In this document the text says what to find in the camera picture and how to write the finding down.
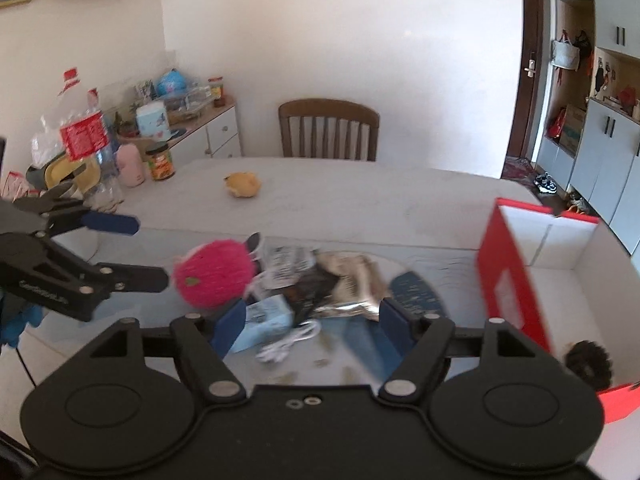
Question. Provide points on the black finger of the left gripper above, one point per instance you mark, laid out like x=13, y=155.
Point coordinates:
x=128, y=278

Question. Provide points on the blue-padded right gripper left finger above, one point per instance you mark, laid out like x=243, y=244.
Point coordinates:
x=202, y=342

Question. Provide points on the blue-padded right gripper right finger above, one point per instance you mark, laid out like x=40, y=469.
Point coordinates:
x=423, y=344

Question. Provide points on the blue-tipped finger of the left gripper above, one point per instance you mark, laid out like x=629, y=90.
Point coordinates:
x=110, y=223

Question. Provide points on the light blue small carton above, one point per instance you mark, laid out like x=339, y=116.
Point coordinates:
x=266, y=320

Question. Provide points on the pink plush toy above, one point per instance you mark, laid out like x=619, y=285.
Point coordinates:
x=212, y=274

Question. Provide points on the black curly hair scrunchie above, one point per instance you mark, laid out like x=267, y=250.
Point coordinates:
x=591, y=363

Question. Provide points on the black snack packet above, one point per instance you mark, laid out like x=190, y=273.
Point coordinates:
x=310, y=290

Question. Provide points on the blue gloved hand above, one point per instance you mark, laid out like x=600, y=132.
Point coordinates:
x=17, y=324

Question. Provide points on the dark blue round fan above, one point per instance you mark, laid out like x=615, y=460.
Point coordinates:
x=415, y=295

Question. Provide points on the pink small bottle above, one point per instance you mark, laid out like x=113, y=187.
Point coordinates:
x=130, y=165

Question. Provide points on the orange label jar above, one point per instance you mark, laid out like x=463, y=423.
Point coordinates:
x=159, y=160

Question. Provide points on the silver foil packet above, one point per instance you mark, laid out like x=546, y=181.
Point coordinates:
x=360, y=286

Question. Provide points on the large red label bottle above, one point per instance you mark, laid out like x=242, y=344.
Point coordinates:
x=74, y=146

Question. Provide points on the white paper hang tag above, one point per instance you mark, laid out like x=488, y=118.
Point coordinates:
x=282, y=266

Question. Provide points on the yellow bread bun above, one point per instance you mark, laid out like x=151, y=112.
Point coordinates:
x=243, y=184

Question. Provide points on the white drawer cabinet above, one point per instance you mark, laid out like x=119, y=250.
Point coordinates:
x=214, y=133

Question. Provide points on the red and white cardboard box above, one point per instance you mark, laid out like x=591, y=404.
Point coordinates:
x=566, y=279

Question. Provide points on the blue globe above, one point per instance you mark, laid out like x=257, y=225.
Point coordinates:
x=171, y=82

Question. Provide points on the brown wooden chair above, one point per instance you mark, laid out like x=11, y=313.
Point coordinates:
x=329, y=129

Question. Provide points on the dark brown door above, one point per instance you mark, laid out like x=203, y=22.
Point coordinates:
x=527, y=104

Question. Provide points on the grey wall cabinet unit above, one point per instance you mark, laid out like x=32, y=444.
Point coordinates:
x=590, y=151

